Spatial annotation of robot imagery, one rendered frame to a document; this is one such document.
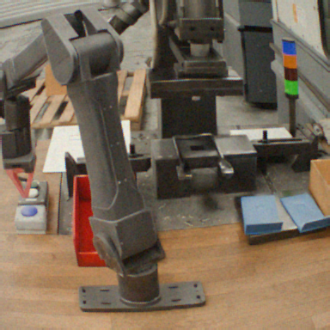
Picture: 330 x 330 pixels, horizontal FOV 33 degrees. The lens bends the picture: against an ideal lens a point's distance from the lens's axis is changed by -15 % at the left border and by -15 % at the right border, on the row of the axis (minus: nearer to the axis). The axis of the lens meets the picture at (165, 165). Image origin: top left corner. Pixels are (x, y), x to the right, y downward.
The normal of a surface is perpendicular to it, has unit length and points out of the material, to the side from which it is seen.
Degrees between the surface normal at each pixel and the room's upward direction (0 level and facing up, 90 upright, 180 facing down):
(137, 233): 76
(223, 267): 0
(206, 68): 90
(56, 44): 90
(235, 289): 0
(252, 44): 90
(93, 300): 0
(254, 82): 90
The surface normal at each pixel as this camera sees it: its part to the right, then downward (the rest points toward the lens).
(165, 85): 0.11, 0.40
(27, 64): -0.68, 0.34
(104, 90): 0.65, 0.04
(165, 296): -0.04, -0.91
